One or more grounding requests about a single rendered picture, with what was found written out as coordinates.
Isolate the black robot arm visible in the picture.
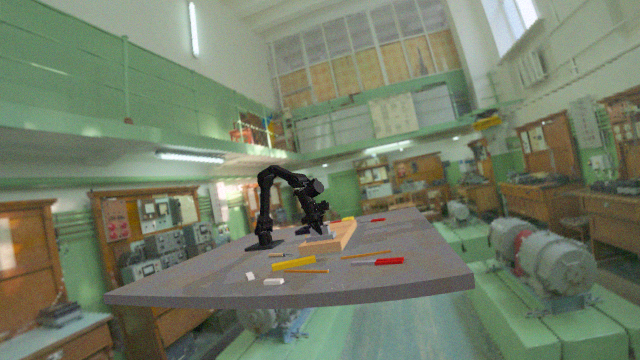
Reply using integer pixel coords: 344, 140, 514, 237
254, 165, 329, 246

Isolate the tan floor panel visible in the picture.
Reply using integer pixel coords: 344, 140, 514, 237
298, 220, 357, 256

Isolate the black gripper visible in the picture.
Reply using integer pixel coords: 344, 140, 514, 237
301, 198, 326, 235

